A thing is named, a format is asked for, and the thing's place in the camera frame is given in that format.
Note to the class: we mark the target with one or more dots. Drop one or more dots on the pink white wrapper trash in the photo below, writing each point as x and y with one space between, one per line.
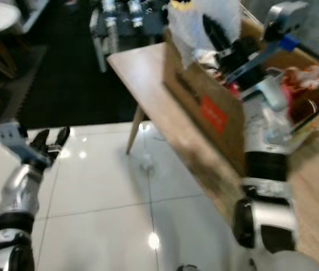
306 78

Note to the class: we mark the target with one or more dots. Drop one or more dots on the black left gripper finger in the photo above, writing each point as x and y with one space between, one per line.
42 141
61 139

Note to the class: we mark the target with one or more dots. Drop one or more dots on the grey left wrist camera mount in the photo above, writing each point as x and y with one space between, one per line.
12 135

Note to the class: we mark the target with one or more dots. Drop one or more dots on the black foam floor mat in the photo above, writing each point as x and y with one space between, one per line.
69 84

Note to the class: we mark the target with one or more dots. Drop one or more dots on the light wooden table leg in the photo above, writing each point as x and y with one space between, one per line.
135 130

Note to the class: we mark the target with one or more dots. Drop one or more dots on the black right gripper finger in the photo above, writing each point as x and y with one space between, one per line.
217 34

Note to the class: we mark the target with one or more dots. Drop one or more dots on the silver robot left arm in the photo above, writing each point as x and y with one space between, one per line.
21 189

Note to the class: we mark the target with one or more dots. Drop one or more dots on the brown cardboard box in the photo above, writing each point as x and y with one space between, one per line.
221 148

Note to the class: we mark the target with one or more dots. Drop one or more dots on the light wooden table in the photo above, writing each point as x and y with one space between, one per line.
142 68

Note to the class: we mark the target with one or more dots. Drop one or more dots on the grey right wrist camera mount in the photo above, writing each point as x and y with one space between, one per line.
286 17

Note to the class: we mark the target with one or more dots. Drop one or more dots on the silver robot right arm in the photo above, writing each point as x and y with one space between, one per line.
266 135

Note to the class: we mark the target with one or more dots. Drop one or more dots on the metal cart with bottles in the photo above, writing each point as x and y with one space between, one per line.
114 28

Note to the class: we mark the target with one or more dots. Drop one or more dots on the red packaging trash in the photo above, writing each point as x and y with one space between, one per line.
232 89

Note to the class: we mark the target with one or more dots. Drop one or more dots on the white plastic bag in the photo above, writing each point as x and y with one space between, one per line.
187 34

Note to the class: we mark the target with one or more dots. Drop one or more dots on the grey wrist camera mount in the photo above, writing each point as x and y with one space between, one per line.
12 135
286 17

